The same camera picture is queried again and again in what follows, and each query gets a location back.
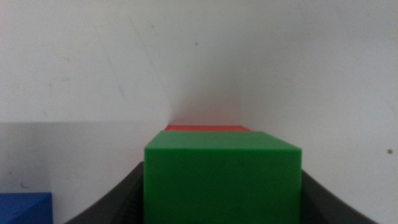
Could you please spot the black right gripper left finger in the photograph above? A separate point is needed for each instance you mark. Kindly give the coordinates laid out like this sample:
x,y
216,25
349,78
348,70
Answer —
x,y
121,202

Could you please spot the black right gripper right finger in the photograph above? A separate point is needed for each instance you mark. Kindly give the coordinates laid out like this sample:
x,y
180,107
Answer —
x,y
320,205

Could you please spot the blue cube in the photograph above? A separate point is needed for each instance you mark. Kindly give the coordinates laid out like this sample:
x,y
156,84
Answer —
x,y
25,208

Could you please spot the green cube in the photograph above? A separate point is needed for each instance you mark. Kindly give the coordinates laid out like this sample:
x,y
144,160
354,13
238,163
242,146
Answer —
x,y
222,183

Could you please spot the red cube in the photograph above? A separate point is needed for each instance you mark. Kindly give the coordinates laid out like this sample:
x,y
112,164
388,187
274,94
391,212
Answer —
x,y
208,127

